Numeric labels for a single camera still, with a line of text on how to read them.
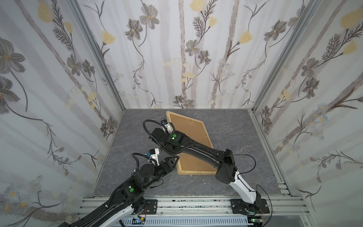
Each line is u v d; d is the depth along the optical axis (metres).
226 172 0.59
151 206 0.73
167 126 0.72
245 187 0.60
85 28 0.74
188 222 0.70
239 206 0.74
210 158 0.52
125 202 0.53
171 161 0.65
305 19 0.72
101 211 0.48
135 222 0.73
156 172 0.64
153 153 0.68
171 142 0.56
